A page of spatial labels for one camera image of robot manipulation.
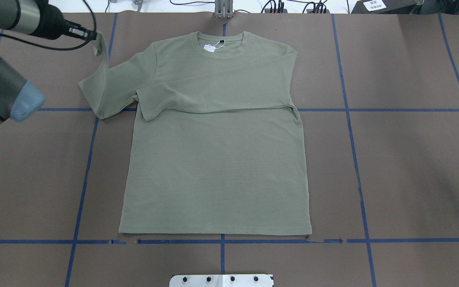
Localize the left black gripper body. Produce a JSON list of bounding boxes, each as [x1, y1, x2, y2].
[[34, 4, 71, 40]]

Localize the olive green long-sleeve shirt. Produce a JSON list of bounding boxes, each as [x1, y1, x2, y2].
[[78, 31, 312, 236]]

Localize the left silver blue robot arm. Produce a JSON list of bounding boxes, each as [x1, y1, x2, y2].
[[0, 0, 97, 125]]

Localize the white paper shirt tag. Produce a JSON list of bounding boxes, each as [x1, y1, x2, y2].
[[203, 44, 218, 53]]

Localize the black box with label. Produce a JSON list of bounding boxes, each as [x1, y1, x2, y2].
[[350, 0, 424, 14]]

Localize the aluminium frame post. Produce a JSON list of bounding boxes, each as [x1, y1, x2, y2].
[[214, 0, 234, 19]]

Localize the white camera mast pedestal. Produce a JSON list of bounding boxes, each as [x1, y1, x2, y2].
[[169, 274, 275, 287]]

